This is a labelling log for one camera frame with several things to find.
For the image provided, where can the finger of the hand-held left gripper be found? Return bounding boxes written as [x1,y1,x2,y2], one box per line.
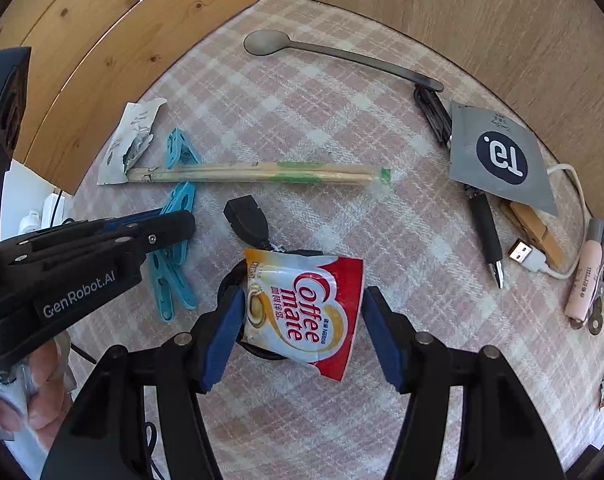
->
[17,208,167,241]
[0,210,197,267]

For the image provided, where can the blue plastic clothespin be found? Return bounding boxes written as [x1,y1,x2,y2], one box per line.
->
[149,246,199,322]
[164,127,203,168]
[157,182,197,223]

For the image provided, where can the red white creamer sachet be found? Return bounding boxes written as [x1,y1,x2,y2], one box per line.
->
[242,248,365,382]

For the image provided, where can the white USB cable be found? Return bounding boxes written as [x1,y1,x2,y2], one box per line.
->
[506,162,590,281]

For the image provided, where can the grey metal spoon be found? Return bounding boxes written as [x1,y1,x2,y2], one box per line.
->
[243,30,445,93]

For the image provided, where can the person's left hand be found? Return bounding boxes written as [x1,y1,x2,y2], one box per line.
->
[24,345,77,443]

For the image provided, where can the black power cable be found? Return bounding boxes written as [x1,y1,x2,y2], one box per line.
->
[51,191,77,227]

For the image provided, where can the pine wood board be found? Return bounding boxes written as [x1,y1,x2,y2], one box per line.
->
[0,0,280,196]

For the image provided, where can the wrapped wooden chopsticks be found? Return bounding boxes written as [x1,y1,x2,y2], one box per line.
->
[127,161,393,184]

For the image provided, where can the pink lip balm tube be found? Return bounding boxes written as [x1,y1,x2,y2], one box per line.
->
[564,219,604,320]

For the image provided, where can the wooden clothespin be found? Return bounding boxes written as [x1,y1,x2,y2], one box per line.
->
[499,199,565,267]

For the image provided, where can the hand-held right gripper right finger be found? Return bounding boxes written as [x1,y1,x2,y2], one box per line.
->
[361,286,567,480]

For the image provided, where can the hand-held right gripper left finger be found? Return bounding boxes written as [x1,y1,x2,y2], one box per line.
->
[42,287,247,480]

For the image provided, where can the white torn paper sachet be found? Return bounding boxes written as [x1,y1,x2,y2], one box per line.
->
[97,101,167,186]

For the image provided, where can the black USB extension cable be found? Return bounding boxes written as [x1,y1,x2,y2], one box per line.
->
[217,195,333,361]

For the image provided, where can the pink plaid tablecloth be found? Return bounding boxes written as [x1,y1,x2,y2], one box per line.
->
[47,0,604,480]

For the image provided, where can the grey sachet with dark circle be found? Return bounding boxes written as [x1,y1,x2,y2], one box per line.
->
[449,101,557,215]

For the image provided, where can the black pen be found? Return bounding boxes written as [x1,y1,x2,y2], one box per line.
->
[413,86,453,148]
[464,185,506,290]

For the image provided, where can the plywood panel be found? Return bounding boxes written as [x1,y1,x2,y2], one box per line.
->
[276,0,604,201]

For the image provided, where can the white power adapter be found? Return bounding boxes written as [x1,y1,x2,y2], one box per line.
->
[41,187,67,228]

